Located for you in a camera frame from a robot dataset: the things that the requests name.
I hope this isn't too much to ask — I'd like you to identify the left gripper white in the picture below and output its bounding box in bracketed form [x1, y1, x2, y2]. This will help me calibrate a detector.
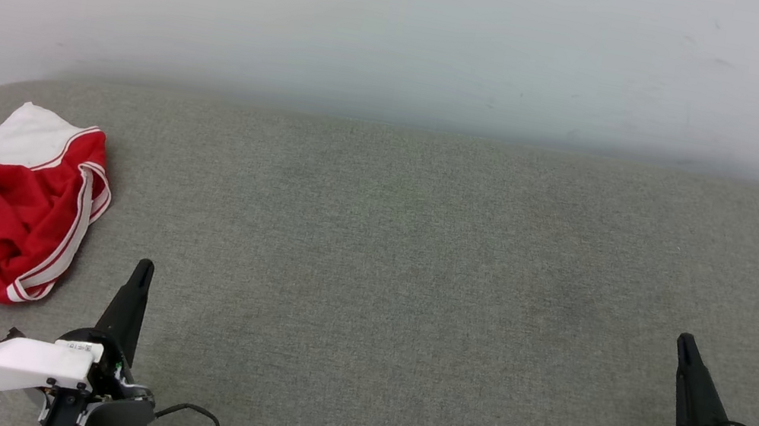
[0, 235, 180, 426]

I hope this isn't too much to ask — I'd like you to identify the grey fabric sofa cushion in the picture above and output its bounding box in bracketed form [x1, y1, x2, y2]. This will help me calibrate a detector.
[0, 53, 759, 426]

